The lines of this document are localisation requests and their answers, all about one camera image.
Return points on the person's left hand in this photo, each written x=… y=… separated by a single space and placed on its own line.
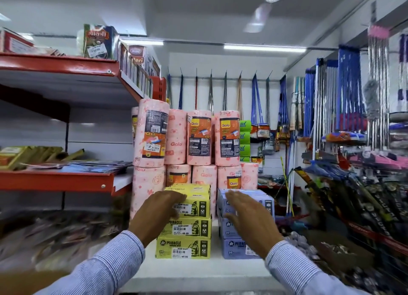
x=149 y=215

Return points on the person's right hand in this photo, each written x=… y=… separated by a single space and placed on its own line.
x=255 y=224

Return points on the person's left thumb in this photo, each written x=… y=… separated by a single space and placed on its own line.
x=175 y=213

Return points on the person's right thumb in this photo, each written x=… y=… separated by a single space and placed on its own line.
x=231 y=220

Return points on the person's left forearm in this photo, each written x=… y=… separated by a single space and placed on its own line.
x=105 y=266

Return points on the person's right forearm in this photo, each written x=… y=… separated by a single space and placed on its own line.
x=296 y=272

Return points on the purple garbage bag box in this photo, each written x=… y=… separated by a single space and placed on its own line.
x=225 y=229
x=236 y=248
x=261 y=197

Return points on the yellow garbage bag box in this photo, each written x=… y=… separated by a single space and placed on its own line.
x=181 y=248
x=191 y=228
x=199 y=196

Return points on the green box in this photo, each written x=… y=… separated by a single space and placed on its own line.
x=245 y=137
x=245 y=150
x=245 y=125
x=244 y=159

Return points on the stack of pink towel rolls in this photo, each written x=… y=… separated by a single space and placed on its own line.
x=175 y=138

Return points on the pile of blue flat packets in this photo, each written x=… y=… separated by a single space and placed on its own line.
x=92 y=167

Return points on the red metal shelf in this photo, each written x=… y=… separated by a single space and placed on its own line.
x=63 y=67
x=57 y=180

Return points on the pile of blurred packets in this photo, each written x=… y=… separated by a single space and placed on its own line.
x=54 y=237

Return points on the red plastic crate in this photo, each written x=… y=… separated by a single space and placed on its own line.
x=158 y=88

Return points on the row of hanging brooms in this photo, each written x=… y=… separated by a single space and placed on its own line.
x=224 y=94

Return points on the row of black packaged bats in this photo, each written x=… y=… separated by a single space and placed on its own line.
x=360 y=196

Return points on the row of packets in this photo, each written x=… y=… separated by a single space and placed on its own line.
x=137 y=65

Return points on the pile of yellow-green packets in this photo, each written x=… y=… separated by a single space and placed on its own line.
x=28 y=156

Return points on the pink plastic brushes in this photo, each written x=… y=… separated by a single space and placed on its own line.
x=382 y=160

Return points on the long tube light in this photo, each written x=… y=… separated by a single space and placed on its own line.
x=264 y=48

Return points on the green printed carton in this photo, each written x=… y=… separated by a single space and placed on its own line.
x=99 y=42

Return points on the bundle of steel rods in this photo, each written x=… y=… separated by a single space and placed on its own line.
x=378 y=87

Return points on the white ceiling fan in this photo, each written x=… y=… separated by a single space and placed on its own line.
x=257 y=19

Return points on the red flat box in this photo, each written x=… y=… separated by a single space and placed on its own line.
x=16 y=42

